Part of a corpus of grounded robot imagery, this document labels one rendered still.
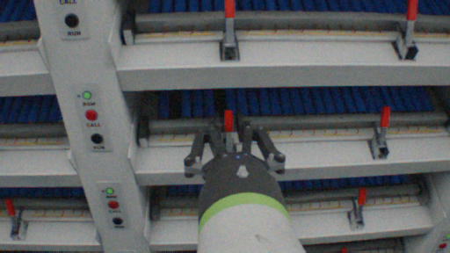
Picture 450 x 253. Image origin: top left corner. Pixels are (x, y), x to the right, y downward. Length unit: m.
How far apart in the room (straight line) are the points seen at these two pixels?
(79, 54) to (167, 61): 0.12
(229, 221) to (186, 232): 0.45
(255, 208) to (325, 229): 0.48
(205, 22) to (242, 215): 0.33
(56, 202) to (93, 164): 0.22
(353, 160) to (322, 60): 0.21
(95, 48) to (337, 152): 0.43
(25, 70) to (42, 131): 0.16
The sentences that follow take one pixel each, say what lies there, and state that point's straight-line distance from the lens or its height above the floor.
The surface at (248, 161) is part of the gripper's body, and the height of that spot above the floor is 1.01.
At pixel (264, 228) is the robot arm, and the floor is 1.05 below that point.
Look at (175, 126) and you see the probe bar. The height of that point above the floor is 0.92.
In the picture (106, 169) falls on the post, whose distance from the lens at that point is 0.64.
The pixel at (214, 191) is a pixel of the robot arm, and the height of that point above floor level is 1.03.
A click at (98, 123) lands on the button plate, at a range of 0.58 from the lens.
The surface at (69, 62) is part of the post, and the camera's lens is 0.55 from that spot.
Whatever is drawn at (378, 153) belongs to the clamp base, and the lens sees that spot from 0.67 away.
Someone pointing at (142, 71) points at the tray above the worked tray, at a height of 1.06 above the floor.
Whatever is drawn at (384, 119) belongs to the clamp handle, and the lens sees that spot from 0.67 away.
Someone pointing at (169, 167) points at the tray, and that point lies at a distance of 0.63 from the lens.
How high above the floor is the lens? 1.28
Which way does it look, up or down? 34 degrees down
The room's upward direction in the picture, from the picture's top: straight up
